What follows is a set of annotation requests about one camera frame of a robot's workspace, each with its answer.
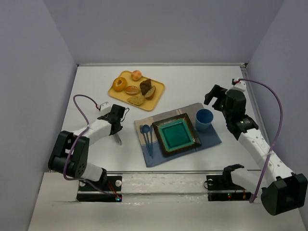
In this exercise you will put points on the round bread roll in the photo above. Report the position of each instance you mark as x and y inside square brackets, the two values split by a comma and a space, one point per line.
[136, 75]

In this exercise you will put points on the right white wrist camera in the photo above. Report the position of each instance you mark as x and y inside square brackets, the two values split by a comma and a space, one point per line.
[239, 85]

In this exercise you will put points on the filled sandwich bun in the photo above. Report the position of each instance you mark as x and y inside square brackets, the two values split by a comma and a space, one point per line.
[132, 90]

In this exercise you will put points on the square teal ceramic plate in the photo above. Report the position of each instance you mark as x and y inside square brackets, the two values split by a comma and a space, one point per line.
[176, 135]

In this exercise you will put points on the metal table edge rail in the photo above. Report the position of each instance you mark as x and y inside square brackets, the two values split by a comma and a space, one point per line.
[241, 65]

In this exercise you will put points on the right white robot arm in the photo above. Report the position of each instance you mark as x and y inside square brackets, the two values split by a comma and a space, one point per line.
[278, 187]

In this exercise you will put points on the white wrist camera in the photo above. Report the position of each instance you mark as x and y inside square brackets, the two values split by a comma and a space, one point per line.
[104, 107]
[239, 85]

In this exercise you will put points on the blue beige cloth placemat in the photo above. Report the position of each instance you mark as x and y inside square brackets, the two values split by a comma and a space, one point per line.
[208, 138]

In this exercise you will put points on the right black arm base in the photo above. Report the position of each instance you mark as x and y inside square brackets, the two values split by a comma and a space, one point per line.
[220, 187]

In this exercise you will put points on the blue plastic cup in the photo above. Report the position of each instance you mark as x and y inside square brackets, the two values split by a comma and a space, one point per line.
[203, 120]

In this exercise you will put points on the blue plastic spoon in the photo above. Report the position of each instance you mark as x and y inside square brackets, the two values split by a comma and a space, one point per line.
[145, 130]

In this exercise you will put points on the yellow plastic tray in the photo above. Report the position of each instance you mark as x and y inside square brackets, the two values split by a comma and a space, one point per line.
[148, 105]

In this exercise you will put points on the sliced baguette piece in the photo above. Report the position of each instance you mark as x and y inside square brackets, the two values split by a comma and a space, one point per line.
[150, 93]

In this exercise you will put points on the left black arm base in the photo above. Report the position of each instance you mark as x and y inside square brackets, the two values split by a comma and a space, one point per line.
[110, 192]

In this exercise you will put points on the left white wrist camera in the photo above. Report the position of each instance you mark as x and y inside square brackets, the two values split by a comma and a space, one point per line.
[104, 107]

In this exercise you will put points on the dark brown bread chunk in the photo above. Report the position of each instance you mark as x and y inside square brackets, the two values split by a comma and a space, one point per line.
[145, 86]

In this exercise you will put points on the seeded bread slice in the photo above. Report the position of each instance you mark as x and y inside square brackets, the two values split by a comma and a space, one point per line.
[136, 100]

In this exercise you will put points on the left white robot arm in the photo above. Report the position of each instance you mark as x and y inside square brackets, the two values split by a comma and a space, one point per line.
[70, 153]

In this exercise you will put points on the orange bagel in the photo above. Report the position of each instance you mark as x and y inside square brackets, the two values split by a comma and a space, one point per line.
[119, 84]

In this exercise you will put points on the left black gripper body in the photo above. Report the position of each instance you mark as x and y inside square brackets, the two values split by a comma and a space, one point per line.
[115, 128]

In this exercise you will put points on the metal tongs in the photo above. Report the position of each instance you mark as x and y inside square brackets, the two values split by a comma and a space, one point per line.
[118, 139]

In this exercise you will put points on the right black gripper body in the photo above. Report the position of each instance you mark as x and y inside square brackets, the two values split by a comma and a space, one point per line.
[215, 97]

